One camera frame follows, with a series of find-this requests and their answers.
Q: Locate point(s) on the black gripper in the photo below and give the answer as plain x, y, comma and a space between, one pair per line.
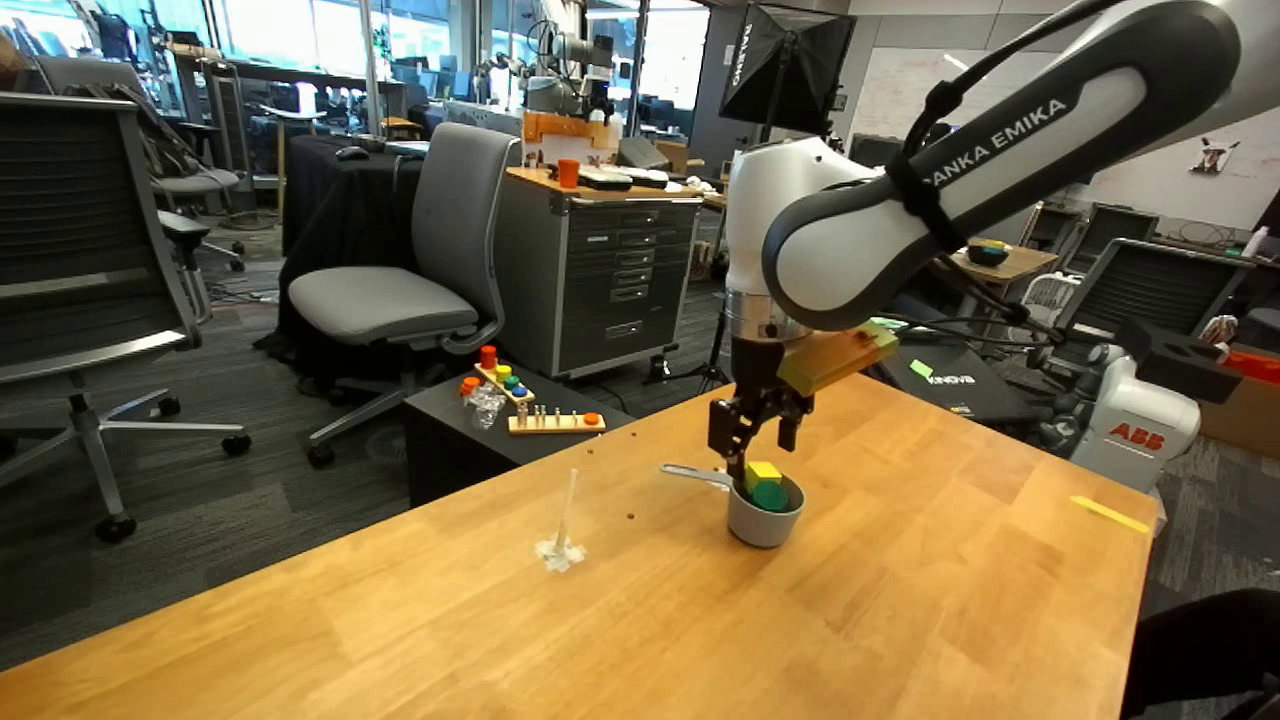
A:
762, 383

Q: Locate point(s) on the green cube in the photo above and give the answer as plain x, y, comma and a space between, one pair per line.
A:
783, 501

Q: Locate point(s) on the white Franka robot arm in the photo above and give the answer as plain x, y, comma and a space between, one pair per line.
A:
855, 255

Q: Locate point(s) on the white ABB robot base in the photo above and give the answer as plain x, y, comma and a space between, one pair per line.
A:
1127, 427

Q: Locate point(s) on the grey mug cup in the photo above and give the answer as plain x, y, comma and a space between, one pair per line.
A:
762, 528

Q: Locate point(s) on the orange cup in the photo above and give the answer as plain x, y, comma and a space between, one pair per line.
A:
569, 172

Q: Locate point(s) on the wooden peg board toy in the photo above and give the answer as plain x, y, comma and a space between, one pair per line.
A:
554, 427

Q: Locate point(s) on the grey metal drawer cabinet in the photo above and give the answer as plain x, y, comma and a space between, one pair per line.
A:
595, 283

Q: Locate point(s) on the black case white label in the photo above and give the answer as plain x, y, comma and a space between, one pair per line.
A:
985, 398

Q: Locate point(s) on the clear plastic stick stand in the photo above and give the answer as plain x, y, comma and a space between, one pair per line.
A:
562, 555

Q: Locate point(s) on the colourful toy xylophone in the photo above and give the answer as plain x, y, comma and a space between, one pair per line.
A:
505, 383

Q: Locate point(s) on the dark round object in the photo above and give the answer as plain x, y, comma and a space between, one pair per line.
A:
985, 255

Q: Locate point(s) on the clear plastic bag toy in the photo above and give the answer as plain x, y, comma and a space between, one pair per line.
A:
480, 405

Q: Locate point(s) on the black flat device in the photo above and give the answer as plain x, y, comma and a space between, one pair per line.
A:
626, 172

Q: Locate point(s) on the small wooden side table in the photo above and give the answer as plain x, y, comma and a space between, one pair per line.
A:
1030, 264

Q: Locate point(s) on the orange and white box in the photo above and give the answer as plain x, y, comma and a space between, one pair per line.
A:
566, 133

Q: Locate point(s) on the yellow tape strip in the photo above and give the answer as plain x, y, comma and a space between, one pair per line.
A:
1111, 512

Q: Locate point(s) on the black softbox on stand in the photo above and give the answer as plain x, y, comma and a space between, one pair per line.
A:
784, 64

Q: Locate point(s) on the light grey cushioned office chair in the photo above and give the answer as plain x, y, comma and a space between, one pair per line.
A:
383, 302

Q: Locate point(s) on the black mesh panel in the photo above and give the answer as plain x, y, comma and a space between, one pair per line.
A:
1153, 293

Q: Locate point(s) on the black cloth covered table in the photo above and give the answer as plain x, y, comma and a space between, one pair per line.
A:
333, 215

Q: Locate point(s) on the cardboard box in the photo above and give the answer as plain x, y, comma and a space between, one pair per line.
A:
1245, 422

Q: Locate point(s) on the red object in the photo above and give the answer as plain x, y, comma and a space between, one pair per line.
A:
1256, 366

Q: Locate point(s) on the operator dark clothed body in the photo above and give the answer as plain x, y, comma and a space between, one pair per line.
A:
1205, 653

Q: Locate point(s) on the dark swivel chair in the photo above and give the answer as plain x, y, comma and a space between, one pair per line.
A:
187, 225

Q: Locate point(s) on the cluttered background desk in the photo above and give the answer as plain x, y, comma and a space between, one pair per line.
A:
242, 93

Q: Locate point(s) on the black mesh office chair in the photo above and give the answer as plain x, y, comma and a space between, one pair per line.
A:
81, 203

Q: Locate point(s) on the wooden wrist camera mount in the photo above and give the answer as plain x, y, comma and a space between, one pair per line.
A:
824, 363

